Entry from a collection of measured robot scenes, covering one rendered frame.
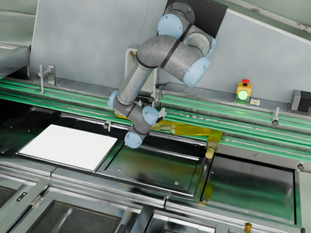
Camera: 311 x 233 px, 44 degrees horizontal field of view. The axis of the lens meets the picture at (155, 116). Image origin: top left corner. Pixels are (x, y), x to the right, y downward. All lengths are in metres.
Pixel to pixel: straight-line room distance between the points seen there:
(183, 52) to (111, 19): 0.88
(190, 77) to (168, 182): 0.64
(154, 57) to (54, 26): 1.08
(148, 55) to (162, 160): 0.75
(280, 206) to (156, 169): 0.59
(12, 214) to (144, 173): 0.60
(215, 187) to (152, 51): 0.82
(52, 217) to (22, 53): 1.07
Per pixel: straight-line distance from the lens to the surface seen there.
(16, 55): 2.36
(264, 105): 2.02
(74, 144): 2.08
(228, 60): 2.05
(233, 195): 1.87
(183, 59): 1.33
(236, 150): 2.11
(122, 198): 1.76
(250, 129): 1.96
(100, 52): 2.23
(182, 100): 1.99
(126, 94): 1.56
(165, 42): 1.33
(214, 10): 1.92
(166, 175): 1.87
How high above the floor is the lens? 2.69
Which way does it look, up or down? 59 degrees down
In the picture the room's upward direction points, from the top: 146 degrees counter-clockwise
